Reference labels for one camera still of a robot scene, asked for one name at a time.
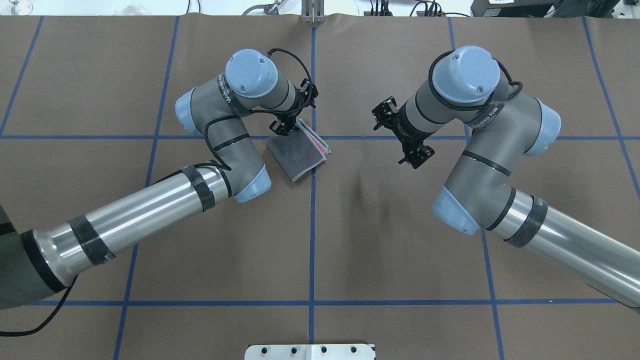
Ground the white mounting plate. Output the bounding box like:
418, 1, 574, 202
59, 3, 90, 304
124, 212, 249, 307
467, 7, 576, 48
244, 343, 377, 360

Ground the aluminium frame post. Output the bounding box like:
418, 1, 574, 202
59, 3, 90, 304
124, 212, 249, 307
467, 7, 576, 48
301, 0, 326, 25

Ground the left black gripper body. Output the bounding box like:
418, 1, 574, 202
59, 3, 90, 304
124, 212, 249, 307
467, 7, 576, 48
269, 79, 319, 136

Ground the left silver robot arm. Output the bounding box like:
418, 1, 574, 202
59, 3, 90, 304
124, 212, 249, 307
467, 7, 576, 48
0, 48, 318, 310

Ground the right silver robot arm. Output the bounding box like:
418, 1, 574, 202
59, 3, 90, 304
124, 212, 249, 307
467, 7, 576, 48
371, 45, 640, 313

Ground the pink and grey towel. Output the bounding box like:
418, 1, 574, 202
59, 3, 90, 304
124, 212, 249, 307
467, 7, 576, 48
266, 118, 332, 182

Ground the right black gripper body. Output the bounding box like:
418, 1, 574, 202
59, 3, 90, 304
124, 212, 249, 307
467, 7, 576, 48
371, 96, 435, 169

